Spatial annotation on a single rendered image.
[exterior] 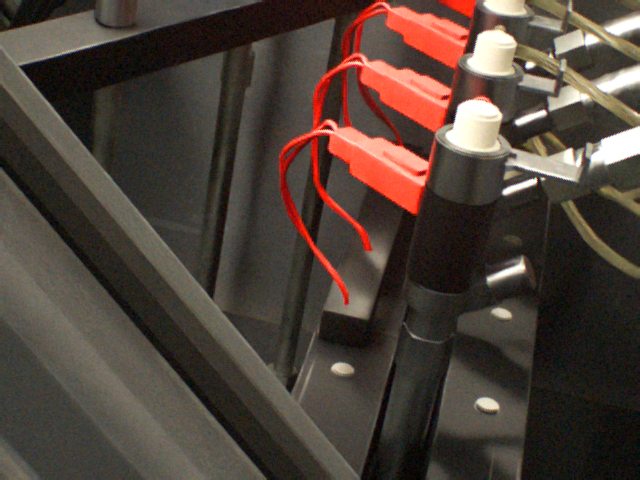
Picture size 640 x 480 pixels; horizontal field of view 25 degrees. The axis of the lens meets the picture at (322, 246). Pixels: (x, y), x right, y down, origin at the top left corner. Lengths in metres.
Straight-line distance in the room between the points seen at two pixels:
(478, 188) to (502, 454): 0.13
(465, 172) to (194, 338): 0.34
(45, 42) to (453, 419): 0.23
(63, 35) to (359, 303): 0.18
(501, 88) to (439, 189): 0.08
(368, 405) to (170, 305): 0.43
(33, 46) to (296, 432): 0.41
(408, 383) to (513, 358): 0.11
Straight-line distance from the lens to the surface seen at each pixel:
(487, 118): 0.52
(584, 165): 0.52
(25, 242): 0.18
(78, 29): 0.61
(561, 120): 0.68
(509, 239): 0.77
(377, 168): 0.55
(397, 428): 0.58
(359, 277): 0.67
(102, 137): 0.64
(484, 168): 0.52
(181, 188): 0.91
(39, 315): 0.17
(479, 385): 0.64
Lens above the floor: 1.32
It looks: 28 degrees down
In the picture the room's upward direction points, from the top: 11 degrees clockwise
